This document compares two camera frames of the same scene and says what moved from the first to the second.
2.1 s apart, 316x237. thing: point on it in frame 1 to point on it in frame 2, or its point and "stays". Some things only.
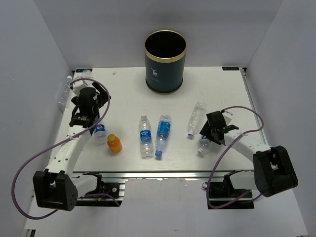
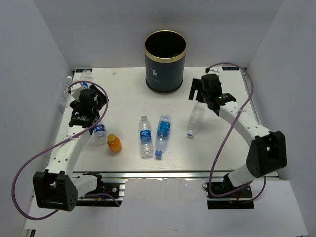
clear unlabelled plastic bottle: (197, 118) stays
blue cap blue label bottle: (163, 130) stays
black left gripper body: (99, 100) stays
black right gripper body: (207, 131) to (205, 97)
